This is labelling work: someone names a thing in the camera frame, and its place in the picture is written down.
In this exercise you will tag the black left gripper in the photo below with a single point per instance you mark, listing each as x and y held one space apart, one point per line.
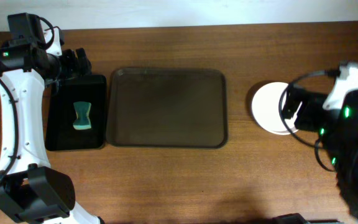
74 70

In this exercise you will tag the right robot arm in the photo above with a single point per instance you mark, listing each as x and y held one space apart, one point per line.
337 131

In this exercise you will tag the black plastic tray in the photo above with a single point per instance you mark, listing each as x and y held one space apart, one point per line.
60 133

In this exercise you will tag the brown plastic tray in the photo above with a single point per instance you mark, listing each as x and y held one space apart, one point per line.
167 107

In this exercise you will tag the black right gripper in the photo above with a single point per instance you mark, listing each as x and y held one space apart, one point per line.
308 98

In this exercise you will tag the green yellow sponge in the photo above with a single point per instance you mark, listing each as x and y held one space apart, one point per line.
82 110

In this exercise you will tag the white plate back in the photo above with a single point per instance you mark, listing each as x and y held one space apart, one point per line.
264 108

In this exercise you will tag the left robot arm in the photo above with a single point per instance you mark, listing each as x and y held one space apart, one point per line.
30 190

